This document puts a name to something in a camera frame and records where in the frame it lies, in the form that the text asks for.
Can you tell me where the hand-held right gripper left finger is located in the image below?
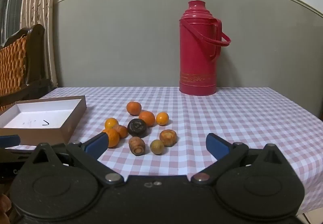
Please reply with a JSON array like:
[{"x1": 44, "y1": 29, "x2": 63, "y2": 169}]
[{"x1": 25, "y1": 132, "x2": 125, "y2": 186}]

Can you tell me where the brown cardboard box white inside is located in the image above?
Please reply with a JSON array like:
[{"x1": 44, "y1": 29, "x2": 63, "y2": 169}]
[{"x1": 0, "y1": 96, "x2": 87, "y2": 146}]

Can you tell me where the dark wooden bench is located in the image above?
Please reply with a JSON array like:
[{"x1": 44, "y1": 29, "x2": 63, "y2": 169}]
[{"x1": 0, "y1": 24, "x2": 57, "y2": 113}]

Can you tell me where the window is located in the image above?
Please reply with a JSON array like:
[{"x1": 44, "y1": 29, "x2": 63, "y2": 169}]
[{"x1": 0, "y1": 0, "x2": 28, "y2": 48}]

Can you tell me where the brown pastry roll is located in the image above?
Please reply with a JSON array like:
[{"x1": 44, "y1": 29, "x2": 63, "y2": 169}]
[{"x1": 115, "y1": 125, "x2": 128, "y2": 138}]

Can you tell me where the person's left hand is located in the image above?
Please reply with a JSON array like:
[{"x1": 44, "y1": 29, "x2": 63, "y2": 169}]
[{"x1": 0, "y1": 194, "x2": 12, "y2": 224}]

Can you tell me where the pink white checked tablecloth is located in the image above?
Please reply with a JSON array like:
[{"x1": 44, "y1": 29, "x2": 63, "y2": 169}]
[{"x1": 5, "y1": 87, "x2": 323, "y2": 217}]

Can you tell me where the orange kumquat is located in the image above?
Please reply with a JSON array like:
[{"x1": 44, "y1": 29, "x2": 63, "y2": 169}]
[
  {"x1": 105, "y1": 118, "x2": 119, "y2": 130},
  {"x1": 156, "y1": 112, "x2": 169, "y2": 126}
]

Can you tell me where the woven orange bench cushion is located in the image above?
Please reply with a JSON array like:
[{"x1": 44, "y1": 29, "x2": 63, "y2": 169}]
[{"x1": 0, "y1": 36, "x2": 28, "y2": 98}]

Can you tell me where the brownish carrot piece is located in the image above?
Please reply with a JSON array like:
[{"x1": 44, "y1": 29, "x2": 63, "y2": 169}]
[{"x1": 128, "y1": 137, "x2": 146, "y2": 156}]

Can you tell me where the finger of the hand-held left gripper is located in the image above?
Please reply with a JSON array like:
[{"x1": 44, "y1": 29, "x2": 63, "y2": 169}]
[{"x1": 0, "y1": 134, "x2": 21, "y2": 147}]

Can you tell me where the orange mandarin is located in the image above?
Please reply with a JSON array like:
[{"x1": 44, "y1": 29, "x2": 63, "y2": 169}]
[
  {"x1": 138, "y1": 111, "x2": 155, "y2": 127},
  {"x1": 126, "y1": 101, "x2": 142, "y2": 116},
  {"x1": 102, "y1": 128, "x2": 120, "y2": 148}
]

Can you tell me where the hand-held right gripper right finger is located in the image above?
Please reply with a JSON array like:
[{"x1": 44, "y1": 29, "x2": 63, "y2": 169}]
[{"x1": 190, "y1": 133, "x2": 291, "y2": 186}]

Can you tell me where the dark brown round fruit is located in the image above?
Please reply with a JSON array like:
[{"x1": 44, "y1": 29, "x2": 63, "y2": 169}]
[{"x1": 127, "y1": 118, "x2": 147, "y2": 138}]

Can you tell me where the red thermos flask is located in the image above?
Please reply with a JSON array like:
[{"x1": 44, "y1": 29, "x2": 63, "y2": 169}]
[{"x1": 179, "y1": 0, "x2": 232, "y2": 96}]

